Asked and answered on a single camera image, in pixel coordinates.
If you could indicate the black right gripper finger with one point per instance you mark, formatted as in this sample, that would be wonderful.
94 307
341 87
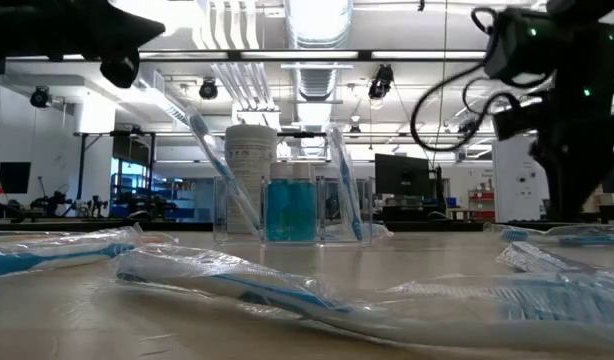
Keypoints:
577 190

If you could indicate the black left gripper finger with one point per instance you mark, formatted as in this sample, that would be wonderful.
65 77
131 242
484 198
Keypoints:
127 30

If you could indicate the white yellow wipes canister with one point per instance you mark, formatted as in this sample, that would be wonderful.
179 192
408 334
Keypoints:
252 150

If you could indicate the clear acrylic organiser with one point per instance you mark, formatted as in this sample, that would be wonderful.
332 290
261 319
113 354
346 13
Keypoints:
222 215

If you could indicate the teal mouthwash bottle white cap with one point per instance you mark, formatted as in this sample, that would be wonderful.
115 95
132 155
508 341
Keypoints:
278 210
304 210

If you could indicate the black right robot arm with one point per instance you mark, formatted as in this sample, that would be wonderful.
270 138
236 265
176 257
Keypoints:
517 45

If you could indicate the white cabinet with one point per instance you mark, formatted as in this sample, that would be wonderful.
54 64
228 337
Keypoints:
517 185

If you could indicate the black ceiling spotlight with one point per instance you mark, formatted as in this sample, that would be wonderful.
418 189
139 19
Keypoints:
379 85
39 97
208 90

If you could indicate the red shelf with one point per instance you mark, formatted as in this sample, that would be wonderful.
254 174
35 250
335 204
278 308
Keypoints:
479 215

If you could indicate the black computer monitor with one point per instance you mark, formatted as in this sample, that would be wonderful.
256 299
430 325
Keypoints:
402 175

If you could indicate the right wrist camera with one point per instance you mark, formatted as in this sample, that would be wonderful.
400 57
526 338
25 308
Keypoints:
514 124

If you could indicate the black wall screen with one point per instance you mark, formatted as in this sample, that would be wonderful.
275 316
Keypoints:
9 177

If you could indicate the silver ceiling duct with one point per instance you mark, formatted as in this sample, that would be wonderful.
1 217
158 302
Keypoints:
317 25

